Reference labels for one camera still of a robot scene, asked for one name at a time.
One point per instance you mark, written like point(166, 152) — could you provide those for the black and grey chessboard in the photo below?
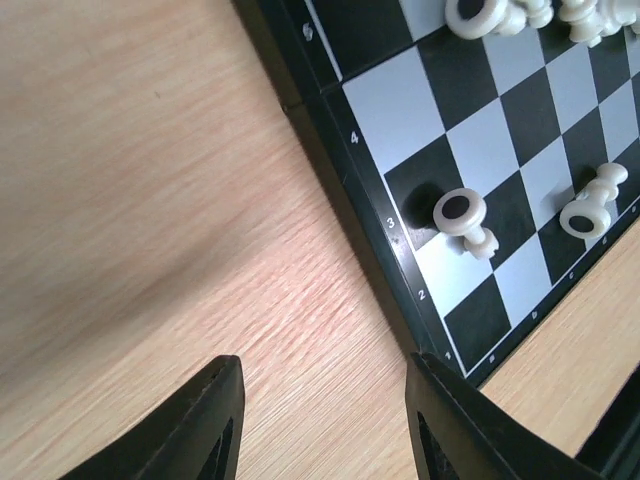
point(405, 111)

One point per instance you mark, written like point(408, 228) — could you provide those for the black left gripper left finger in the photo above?
point(194, 434)

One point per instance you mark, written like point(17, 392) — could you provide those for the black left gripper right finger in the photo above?
point(458, 433)

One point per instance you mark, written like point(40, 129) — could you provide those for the white bishop piece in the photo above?
point(590, 21)

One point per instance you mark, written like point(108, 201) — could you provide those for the white rook piece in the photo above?
point(460, 213)

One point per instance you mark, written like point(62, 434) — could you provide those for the white pawn piece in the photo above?
point(586, 217)
point(474, 19)

